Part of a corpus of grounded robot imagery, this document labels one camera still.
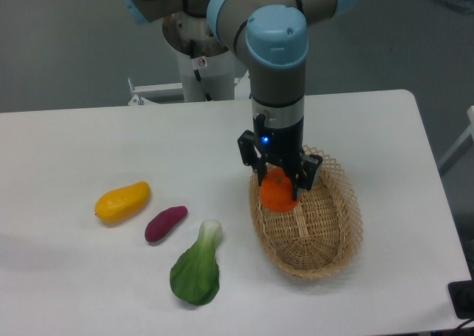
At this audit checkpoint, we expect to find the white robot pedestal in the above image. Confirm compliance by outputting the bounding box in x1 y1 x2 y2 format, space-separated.
127 12 253 106

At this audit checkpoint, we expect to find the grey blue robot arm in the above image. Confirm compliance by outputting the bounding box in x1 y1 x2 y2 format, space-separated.
124 0 358 201

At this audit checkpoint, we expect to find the woven wicker basket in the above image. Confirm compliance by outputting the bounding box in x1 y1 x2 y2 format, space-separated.
249 145 362 280

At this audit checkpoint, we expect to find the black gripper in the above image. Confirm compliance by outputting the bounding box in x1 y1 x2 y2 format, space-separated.
237 114 323 201

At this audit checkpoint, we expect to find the green bok choy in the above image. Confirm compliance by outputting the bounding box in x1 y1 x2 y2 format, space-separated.
170 219 223 306

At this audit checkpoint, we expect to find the orange fruit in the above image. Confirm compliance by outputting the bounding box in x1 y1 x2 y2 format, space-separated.
259 168 299 213

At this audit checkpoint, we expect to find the white frame at right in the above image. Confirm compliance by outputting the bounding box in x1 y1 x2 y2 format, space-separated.
437 106 473 177

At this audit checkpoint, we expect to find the black cable on pedestal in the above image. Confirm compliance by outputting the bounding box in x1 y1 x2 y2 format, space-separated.
189 39 214 102

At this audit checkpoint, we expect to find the yellow mango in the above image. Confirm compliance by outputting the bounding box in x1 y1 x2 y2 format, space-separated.
94 181 151 225

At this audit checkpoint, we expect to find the black device at table edge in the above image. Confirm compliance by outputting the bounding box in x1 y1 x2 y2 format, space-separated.
447 280 473 320

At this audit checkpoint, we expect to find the purple sweet potato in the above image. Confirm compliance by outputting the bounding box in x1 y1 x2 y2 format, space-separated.
144 206 188 243

